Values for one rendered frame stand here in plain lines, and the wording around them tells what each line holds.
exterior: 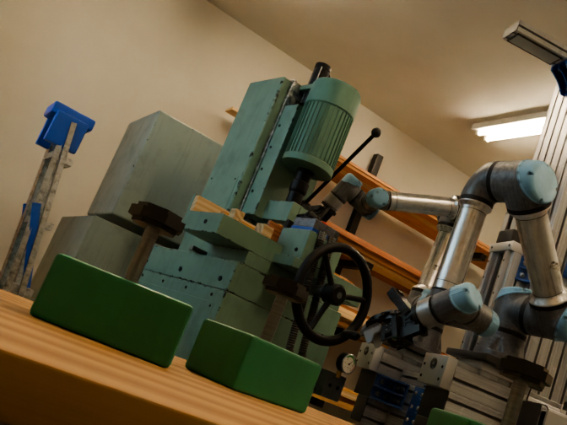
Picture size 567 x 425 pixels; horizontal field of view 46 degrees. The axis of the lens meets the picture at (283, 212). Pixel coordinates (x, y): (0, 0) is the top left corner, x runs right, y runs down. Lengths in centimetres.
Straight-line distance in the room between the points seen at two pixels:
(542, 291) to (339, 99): 86
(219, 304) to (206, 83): 299
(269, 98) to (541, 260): 108
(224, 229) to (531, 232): 83
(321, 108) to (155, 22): 260
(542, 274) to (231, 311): 86
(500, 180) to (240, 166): 90
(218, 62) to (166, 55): 37
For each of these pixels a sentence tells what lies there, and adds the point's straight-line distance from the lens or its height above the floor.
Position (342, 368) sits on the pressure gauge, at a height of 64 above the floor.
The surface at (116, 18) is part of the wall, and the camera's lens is 458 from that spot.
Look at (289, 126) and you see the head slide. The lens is 229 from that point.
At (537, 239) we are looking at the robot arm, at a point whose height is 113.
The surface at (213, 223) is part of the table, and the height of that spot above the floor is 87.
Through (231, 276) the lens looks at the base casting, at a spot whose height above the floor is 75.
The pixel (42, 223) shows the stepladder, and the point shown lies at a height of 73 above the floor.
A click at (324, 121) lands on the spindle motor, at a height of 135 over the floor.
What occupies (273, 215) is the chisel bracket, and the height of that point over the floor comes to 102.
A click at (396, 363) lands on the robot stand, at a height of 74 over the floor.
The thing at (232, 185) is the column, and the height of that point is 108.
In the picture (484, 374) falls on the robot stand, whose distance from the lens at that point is 204.
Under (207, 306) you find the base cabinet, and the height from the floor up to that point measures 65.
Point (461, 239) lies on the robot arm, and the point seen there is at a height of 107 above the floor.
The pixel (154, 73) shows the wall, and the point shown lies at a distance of 458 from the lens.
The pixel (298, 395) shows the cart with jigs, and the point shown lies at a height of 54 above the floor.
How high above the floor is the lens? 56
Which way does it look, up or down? 13 degrees up
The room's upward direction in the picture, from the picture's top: 22 degrees clockwise
